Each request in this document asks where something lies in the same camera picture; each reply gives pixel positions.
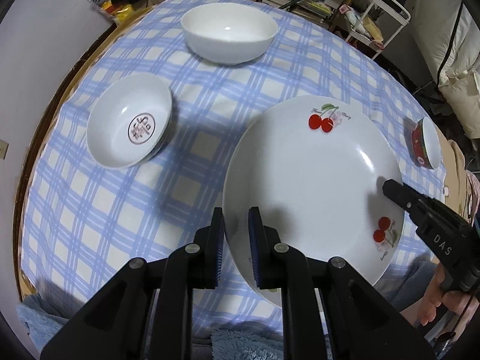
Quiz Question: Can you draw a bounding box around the blue white checkered tablecloth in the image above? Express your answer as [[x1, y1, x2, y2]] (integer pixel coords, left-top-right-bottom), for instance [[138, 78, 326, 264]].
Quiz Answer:
[[21, 0, 446, 318]]

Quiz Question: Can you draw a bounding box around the person's right hand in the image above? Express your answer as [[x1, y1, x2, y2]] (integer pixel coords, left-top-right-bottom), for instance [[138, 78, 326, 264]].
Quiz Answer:
[[417, 263, 479, 326]]

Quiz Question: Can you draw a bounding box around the blue fluffy towel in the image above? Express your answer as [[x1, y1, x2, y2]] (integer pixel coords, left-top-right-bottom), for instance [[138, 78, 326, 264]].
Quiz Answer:
[[16, 293, 436, 360]]

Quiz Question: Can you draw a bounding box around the red patterned small bowl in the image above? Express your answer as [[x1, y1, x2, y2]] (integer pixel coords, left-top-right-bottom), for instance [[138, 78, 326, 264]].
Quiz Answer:
[[412, 117, 442, 170]]

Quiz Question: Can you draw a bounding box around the white cherry plate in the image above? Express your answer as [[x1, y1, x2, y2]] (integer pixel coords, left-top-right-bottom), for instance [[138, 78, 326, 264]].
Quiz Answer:
[[222, 95, 404, 286]]

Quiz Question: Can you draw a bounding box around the wall socket upper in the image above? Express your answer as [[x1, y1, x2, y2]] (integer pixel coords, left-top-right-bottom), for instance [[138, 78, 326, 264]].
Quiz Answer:
[[0, 140, 9, 160]]

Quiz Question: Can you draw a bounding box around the white leather chair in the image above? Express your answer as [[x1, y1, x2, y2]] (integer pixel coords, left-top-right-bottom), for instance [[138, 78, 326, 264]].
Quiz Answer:
[[412, 0, 479, 140]]

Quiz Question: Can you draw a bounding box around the large white bowl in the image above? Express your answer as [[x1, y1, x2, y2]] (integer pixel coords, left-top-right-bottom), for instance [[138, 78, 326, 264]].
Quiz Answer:
[[181, 2, 278, 65]]

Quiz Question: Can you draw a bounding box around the white bowl red seal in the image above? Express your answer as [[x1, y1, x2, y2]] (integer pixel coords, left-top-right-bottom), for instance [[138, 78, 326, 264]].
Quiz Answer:
[[86, 73, 173, 169]]

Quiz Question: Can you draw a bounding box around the white metal trolley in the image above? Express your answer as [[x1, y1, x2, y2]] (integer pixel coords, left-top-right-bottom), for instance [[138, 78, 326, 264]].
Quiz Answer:
[[341, 0, 411, 59]]

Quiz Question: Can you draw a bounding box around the yellow snack bag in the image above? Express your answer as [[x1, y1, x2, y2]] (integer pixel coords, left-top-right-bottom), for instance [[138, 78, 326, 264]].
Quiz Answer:
[[100, 0, 136, 26]]

